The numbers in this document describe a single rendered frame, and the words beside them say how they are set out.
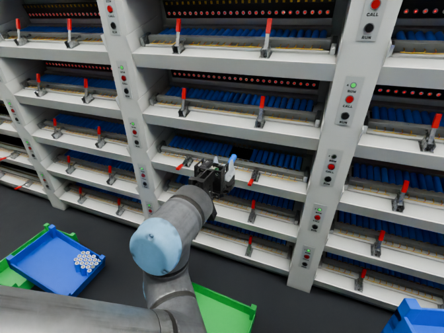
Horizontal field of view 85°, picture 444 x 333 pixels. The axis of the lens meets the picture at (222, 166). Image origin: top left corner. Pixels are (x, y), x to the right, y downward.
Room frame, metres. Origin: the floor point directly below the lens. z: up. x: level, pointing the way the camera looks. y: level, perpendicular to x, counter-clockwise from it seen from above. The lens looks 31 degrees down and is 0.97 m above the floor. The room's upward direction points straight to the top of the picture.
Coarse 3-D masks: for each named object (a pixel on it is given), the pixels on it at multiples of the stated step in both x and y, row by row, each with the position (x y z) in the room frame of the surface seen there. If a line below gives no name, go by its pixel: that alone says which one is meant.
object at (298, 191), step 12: (168, 132) 0.98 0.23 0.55; (156, 144) 0.89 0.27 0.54; (228, 144) 0.90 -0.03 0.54; (156, 156) 0.87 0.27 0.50; (168, 156) 0.86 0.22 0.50; (312, 156) 0.79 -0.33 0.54; (156, 168) 0.85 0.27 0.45; (168, 168) 0.82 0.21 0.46; (180, 168) 0.80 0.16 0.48; (192, 168) 0.78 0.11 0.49; (288, 168) 0.74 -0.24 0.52; (312, 168) 0.68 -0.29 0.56; (240, 180) 0.71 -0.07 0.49; (264, 180) 0.70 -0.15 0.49; (276, 180) 0.69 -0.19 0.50; (288, 180) 0.69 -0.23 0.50; (264, 192) 0.69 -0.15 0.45; (276, 192) 0.67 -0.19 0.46; (288, 192) 0.65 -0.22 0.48; (300, 192) 0.64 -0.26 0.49
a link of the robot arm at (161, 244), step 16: (160, 208) 0.35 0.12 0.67; (176, 208) 0.34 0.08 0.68; (192, 208) 0.36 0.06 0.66; (144, 224) 0.31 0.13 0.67; (160, 224) 0.30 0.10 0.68; (176, 224) 0.31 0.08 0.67; (192, 224) 0.33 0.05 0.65; (144, 240) 0.28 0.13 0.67; (160, 240) 0.27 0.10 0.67; (176, 240) 0.28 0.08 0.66; (144, 256) 0.27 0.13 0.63; (160, 256) 0.26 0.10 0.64; (176, 256) 0.27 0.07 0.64; (160, 272) 0.26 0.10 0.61
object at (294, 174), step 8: (168, 152) 0.87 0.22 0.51; (176, 152) 0.86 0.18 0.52; (184, 152) 0.85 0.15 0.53; (192, 152) 0.84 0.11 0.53; (224, 160) 0.78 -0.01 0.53; (248, 168) 0.74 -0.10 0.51; (264, 168) 0.73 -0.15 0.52; (272, 168) 0.72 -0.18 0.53; (280, 168) 0.72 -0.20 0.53; (272, 176) 0.70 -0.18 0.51; (296, 176) 0.69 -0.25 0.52
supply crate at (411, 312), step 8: (400, 304) 0.24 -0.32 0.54; (408, 304) 0.23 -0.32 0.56; (416, 304) 0.23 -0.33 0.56; (400, 312) 0.23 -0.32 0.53; (408, 312) 0.22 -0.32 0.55; (416, 312) 0.22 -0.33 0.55; (424, 312) 0.24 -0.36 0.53; (432, 312) 0.24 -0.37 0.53; (440, 312) 0.23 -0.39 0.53; (392, 320) 0.24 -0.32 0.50; (400, 320) 0.23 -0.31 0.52; (408, 320) 0.22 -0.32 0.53; (416, 320) 0.24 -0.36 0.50; (424, 320) 0.24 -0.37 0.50; (432, 320) 0.23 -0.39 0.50; (440, 320) 0.23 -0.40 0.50; (392, 328) 0.23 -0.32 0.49; (400, 328) 0.22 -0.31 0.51; (408, 328) 0.21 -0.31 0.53; (416, 328) 0.23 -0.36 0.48; (424, 328) 0.23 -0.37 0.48; (432, 328) 0.23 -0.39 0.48; (440, 328) 0.23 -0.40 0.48
